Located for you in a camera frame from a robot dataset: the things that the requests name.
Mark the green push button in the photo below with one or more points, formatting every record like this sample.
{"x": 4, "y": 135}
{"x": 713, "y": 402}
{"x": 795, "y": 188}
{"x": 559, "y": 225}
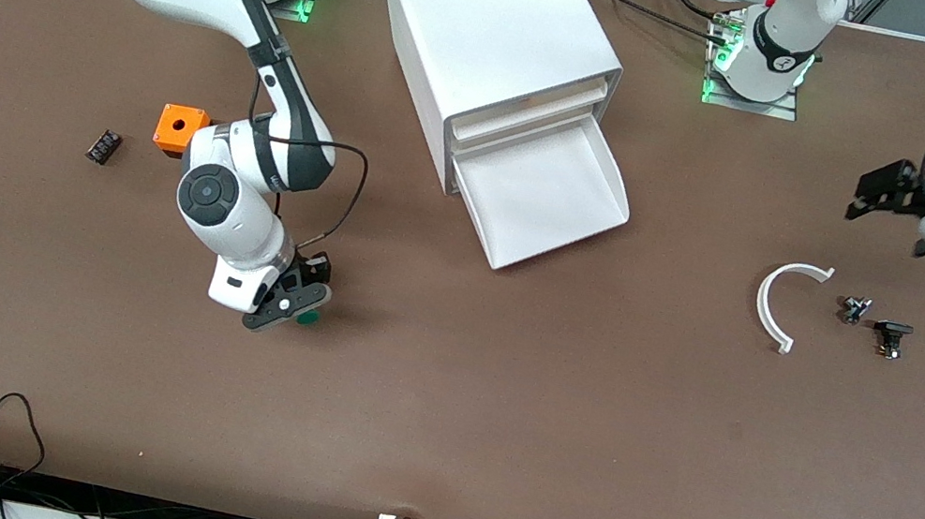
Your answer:
{"x": 309, "y": 319}

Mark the orange box with hole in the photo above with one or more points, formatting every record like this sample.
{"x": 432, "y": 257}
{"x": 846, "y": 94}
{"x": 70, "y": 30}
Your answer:
{"x": 173, "y": 128}

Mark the small grey metal part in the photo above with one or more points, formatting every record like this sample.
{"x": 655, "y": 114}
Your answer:
{"x": 853, "y": 309}

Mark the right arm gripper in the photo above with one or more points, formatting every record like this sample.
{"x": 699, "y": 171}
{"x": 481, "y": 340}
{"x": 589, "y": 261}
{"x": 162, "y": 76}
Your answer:
{"x": 312, "y": 268}

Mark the white drawer cabinet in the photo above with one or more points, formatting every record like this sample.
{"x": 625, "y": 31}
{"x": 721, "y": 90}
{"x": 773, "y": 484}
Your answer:
{"x": 488, "y": 7}

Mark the white middle cabinet drawer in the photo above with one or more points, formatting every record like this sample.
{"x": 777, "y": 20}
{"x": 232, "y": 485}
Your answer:
{"x": 523, "y": 130}

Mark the white curved plastic part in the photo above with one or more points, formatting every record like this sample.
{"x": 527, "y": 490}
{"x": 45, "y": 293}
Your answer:
{"x": 762, "y": 303}

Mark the small black contact block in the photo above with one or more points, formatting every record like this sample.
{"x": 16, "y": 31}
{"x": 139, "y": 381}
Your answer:
{"x": 891, "y": 333}

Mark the white highest cabinet drawer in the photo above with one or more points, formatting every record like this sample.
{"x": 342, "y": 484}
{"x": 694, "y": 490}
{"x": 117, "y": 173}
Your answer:
{"x": 527, "y": 109}

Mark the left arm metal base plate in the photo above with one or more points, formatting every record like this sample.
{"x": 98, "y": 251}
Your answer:
{"x": 751, "y": 105}

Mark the small black terminal block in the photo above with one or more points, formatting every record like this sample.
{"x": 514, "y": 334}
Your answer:
{"x": 104, "y": 146}

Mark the white lowest cabinet drawer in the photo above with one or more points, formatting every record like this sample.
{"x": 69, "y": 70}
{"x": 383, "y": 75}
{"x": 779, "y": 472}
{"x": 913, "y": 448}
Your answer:
{"x": 540, "y": 197}

